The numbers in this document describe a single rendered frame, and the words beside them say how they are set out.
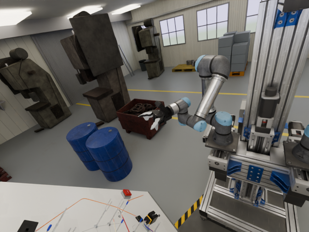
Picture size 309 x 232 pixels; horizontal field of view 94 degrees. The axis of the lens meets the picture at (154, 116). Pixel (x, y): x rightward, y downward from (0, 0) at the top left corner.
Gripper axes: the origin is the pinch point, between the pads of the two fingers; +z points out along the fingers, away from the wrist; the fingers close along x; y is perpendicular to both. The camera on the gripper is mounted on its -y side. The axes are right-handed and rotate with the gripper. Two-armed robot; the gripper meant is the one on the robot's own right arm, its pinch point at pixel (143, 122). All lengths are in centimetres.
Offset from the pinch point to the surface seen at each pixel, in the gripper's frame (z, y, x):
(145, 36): -309, 54, 532
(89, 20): -59, -42, 305
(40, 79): 100, 81, 471
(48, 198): 57, 10, -5
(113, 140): 12, 95, 103
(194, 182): -60, 161, 10
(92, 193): 43, 29, -2
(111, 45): -88, 13, 306
